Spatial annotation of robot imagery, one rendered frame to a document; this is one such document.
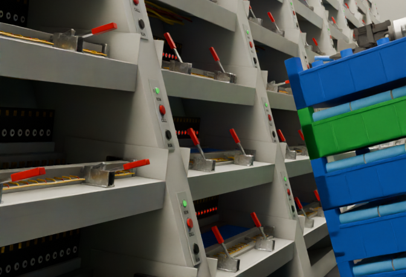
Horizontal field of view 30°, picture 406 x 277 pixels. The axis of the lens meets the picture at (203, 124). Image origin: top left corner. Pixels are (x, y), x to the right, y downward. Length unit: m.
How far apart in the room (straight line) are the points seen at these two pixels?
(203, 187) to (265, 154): 0.51
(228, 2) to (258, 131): 0.34
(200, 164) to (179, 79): 0.17
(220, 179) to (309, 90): 0.38
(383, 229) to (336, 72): 0.24
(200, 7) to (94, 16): 0.45
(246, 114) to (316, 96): 0.76
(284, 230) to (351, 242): 0.74
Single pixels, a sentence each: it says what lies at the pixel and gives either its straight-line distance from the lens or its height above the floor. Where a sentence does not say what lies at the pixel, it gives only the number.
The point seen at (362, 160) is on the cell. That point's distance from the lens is 1.15.
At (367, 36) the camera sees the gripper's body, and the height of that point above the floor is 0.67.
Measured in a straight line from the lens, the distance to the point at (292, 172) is 2.09.
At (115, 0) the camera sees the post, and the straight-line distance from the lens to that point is 1.28.
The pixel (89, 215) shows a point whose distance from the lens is 1.00.
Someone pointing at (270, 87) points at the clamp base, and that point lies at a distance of 2.14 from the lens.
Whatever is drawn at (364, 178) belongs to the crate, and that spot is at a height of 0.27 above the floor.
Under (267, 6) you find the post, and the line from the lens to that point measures 2.65.
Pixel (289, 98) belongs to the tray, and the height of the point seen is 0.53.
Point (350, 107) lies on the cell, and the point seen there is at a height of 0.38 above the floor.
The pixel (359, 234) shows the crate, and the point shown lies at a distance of 1.16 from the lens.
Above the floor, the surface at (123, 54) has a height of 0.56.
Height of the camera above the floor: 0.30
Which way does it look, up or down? 6 degrees up
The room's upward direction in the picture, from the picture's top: 14 degrees counter-clockwise
